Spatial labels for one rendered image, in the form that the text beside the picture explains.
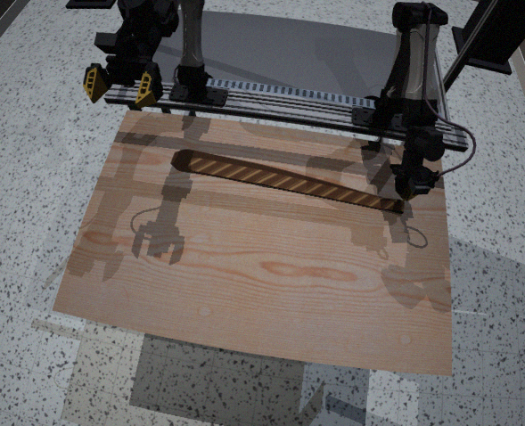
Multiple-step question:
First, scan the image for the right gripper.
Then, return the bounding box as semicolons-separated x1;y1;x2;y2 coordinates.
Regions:
83;41;163;109

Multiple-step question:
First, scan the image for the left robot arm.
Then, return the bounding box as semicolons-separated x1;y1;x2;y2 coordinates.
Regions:
352;2;448;194

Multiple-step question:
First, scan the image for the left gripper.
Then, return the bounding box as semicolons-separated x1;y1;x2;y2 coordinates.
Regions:
390;150;433;201

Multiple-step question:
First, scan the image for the black slotted metal crossbar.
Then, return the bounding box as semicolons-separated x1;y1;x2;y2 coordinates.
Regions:
103;85;469;152

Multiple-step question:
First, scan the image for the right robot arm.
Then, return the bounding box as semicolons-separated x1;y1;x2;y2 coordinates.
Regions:
94;0;228;107

